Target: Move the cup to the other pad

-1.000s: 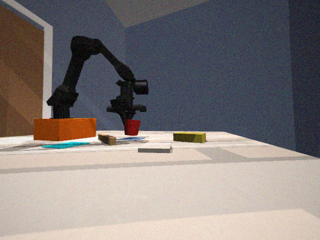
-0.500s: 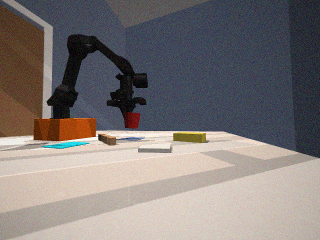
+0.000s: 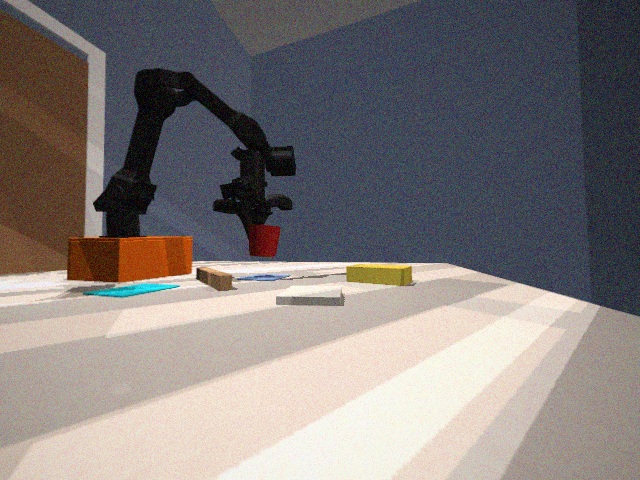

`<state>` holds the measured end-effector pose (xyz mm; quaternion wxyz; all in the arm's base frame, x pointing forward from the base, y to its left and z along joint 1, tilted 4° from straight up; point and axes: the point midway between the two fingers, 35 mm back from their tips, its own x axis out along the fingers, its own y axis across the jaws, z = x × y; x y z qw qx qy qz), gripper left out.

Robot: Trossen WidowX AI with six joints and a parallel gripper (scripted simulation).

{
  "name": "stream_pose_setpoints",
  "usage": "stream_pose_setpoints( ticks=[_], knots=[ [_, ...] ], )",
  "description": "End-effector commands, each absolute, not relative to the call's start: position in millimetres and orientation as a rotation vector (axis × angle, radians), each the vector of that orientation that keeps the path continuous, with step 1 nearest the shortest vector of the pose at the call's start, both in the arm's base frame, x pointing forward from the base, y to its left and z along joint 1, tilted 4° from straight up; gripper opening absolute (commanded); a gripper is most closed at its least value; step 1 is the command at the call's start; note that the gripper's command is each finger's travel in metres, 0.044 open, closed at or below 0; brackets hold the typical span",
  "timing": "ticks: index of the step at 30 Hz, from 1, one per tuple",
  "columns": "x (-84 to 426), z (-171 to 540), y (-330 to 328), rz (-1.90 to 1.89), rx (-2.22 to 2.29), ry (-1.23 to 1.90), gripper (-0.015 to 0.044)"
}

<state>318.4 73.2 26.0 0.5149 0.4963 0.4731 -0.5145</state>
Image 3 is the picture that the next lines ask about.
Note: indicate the tan flat bar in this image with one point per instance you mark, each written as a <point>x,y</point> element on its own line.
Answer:
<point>219,280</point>

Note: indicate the red cup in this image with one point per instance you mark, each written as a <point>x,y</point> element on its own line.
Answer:
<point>263,240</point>

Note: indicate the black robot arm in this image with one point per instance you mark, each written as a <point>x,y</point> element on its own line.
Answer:
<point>130,188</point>

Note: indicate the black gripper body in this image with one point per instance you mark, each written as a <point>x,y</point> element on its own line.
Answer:
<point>276,200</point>

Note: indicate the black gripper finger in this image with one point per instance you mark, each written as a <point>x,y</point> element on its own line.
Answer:
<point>246,219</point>
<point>259,216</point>

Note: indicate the yellow rectangular block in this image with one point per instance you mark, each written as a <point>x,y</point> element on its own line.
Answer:
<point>379,274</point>

